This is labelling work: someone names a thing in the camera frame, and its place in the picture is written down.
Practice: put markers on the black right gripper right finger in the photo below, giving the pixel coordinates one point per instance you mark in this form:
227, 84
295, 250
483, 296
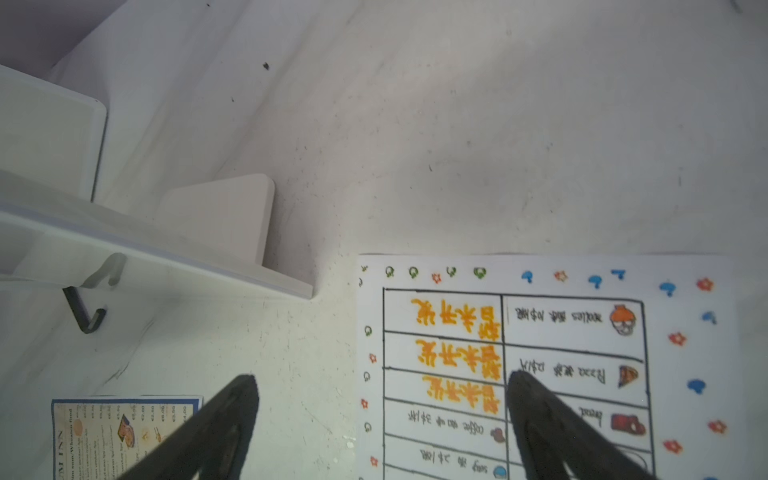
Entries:
555, 443

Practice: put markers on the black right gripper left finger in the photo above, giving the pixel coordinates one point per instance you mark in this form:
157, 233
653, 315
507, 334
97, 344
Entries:
212, 444

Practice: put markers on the dotted table price menu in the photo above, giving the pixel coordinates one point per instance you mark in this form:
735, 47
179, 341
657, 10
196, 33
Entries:
643, 348

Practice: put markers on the large white board front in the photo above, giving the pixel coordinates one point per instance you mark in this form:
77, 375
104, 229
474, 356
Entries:
53, 239

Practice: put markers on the large white board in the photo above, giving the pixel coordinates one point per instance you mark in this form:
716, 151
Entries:
50, 134
53, 239

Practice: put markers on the large dim sum menu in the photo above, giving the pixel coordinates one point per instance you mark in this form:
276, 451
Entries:
102, 437

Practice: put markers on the black allen key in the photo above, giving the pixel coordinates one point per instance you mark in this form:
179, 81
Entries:
87, 323

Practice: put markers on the large white board rear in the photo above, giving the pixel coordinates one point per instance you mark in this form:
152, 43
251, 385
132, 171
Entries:
50, 134

